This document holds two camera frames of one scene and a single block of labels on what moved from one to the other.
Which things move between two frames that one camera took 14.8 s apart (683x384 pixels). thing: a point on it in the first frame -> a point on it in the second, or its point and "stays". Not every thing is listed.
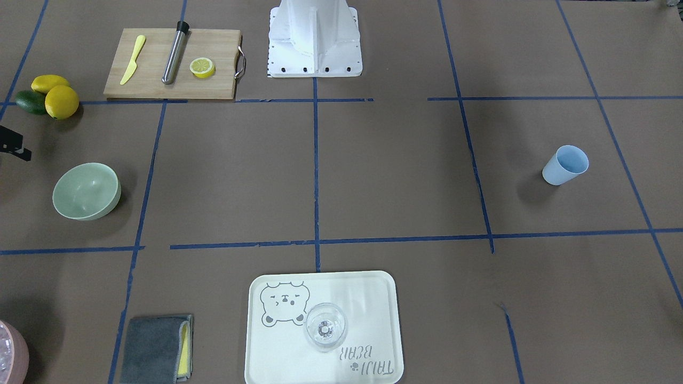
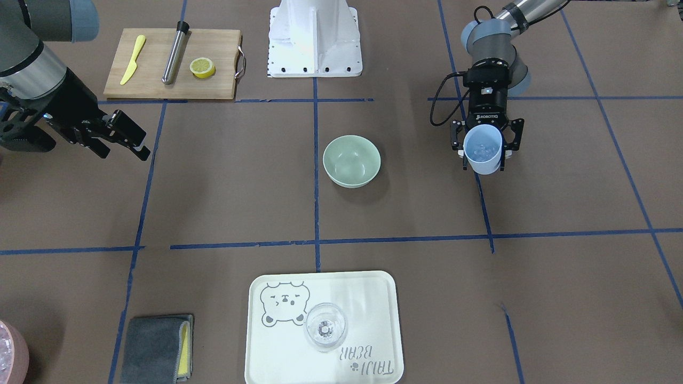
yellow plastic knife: (132, 63) stays
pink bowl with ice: (14, 359) stays
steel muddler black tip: (176, 53) stays
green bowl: (87, 192) -> (351, 161)
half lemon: (202, 68) stays
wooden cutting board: (222, 46) stays
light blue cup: (568, 162) -> (482, 144)
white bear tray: (277, 351) stays
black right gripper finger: (11, 142) -> (76, 114)
